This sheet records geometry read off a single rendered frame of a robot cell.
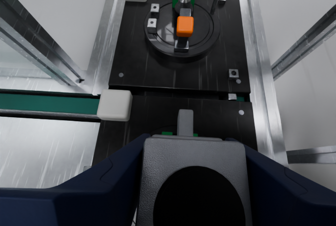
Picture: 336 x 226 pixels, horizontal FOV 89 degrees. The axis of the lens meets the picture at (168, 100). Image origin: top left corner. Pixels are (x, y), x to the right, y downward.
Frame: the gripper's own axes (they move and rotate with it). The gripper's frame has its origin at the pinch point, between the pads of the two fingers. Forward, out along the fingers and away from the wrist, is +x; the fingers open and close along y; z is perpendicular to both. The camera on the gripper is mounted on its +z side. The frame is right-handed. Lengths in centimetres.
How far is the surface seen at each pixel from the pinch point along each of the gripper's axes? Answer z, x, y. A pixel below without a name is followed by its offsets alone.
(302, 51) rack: 5.6, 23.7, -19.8
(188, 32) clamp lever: 7.2, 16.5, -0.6
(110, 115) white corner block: -4.4, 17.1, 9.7
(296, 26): 12, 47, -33
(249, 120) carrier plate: -5.0, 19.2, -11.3
